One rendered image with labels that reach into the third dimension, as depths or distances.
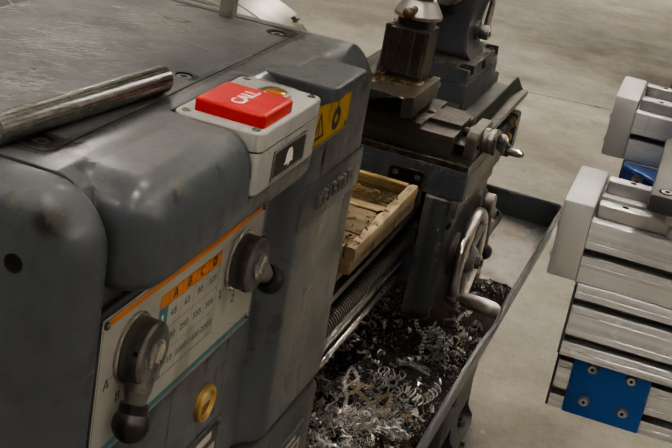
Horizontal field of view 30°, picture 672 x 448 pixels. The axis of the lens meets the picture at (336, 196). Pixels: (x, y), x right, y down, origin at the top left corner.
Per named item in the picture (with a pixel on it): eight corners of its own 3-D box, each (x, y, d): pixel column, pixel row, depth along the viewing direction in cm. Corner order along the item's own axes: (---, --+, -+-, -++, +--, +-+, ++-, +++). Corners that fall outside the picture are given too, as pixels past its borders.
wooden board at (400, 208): (350, 276, 167) (355, 249, 166) (113, 202, 177) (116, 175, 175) (414, 209, 194) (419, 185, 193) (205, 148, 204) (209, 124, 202)
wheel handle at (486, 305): (496, 321, 205) (500, 307, 204) (450, 307, 208) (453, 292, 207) (500, 315, 208) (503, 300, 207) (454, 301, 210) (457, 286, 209)
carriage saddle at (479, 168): (461, 204, 200) (469, 169, 198) (200, 127, 212) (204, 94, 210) (503, 155, 227) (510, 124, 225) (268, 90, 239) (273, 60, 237)
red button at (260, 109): (261, 140, 96) (265, 115, 95) (191, 120, 98) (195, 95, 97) (290, 122, 102) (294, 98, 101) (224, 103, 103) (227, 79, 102)
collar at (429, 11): (434, 25, 199) (438, 7, 198) (387, 14, 201) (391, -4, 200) (447, 17, 206) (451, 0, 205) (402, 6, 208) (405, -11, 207)
